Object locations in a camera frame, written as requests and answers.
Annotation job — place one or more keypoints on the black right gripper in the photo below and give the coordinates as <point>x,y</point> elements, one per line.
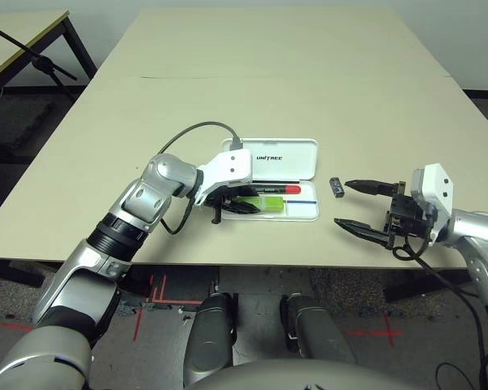
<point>404,211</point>

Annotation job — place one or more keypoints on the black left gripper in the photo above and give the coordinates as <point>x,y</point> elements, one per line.
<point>223,197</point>

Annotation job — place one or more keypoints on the green highlighter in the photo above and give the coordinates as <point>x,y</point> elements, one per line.
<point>272,204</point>

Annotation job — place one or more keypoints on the small black eraser block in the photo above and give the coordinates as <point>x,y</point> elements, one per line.
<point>336,187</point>

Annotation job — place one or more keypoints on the black marker with red cap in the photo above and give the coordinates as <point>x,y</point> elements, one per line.
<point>280,189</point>

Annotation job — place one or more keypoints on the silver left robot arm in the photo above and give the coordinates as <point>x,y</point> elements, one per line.
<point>162,170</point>

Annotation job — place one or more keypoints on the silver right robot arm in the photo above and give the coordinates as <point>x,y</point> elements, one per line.
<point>476,225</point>

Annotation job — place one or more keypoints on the white hinged pencil case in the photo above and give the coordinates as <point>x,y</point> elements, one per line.
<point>288,162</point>

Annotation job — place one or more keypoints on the black table base foot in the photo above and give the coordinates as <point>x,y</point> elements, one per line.
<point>423,286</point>

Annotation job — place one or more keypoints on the red floor tape lines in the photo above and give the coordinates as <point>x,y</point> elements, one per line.
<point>175,302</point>

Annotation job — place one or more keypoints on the red floor tape cross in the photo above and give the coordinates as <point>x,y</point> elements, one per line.
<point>388,333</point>

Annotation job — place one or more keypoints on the grey robot right leg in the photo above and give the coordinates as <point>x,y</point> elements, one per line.
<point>317,329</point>

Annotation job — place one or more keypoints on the grey robot leg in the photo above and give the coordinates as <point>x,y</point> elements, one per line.
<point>317,329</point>
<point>209,337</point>

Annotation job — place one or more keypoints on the grey robot left leg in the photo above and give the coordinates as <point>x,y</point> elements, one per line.
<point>209,337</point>

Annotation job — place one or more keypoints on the grey robot torso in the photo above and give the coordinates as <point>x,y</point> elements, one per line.
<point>301,378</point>

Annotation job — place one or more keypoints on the black tripod stand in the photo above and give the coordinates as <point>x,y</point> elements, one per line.
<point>44,63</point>

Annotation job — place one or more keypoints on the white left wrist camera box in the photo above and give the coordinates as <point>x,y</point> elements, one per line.
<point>232,164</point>

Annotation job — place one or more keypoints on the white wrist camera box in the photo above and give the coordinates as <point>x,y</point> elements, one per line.
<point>437,183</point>
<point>232,164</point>

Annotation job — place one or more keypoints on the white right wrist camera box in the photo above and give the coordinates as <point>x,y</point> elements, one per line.
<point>437,183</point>

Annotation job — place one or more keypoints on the beige side table black frame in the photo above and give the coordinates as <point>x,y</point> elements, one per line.
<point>20,32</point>

